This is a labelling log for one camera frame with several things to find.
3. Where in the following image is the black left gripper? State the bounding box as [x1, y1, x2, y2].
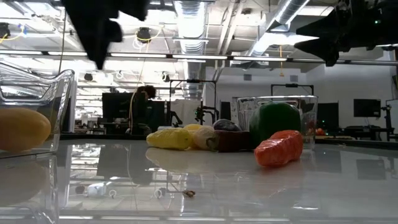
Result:
[62, 0, 150, 70]

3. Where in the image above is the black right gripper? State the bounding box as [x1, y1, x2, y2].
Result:
[294, 0, 383, 67]

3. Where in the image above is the green bell pepper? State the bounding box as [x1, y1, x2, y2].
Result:
[248, 101, 302, 150]

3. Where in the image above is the yellow corn cob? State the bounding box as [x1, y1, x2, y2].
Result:
[146, 127, 193, 151]

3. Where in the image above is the orange carrot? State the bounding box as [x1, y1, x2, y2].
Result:
[254, 129, 304, 168]

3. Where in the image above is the orange-yellow bell pepper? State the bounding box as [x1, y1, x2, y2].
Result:
[0, 107, 52, 153]

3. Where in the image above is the yellow lemon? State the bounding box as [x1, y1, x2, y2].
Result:
[182, 123, 203, 132]

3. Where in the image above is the small dark red pepper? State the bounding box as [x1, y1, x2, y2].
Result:
[214, 129, 251, 153]

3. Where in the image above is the black computer monitor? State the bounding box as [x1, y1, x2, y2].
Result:
[101, 92, 137, 119]

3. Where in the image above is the dark upright panel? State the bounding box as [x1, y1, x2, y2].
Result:
[316, 102, 339, 129]

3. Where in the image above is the large clear plastic bin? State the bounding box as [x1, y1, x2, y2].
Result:
[0, 62, 76, 159]

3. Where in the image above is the person at desk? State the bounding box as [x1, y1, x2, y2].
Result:
[129, 85, 165, 136]

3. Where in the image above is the black desk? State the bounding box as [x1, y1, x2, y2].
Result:
[345, 125, 396, 141]

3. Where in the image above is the black equipment stand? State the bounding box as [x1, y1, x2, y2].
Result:
[381, 98, 398, 142]

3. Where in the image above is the small clear plastic bin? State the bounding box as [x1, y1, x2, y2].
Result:
[236, 95, 318, 149]

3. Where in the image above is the black ceiling dome camera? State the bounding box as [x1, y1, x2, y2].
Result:
[136, 27, 152, 44]

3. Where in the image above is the slanted silver air duct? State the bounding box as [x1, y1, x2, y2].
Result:
[248, 0, 312, 57]

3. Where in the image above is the wide black frame stand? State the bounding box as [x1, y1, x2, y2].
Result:
[271, 83, 314, 97]

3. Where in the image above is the black wall monitor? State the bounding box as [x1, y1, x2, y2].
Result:
[353, 98, 382, 118]

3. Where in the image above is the straight silver air duct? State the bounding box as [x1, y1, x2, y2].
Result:
[172, 0, 209, 100]

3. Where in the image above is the long ceiling light rail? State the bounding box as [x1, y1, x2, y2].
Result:
[0, 49, 398, 67]

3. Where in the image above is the tall black frame stand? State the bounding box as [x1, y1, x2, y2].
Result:
[169, 79, 218, 125]

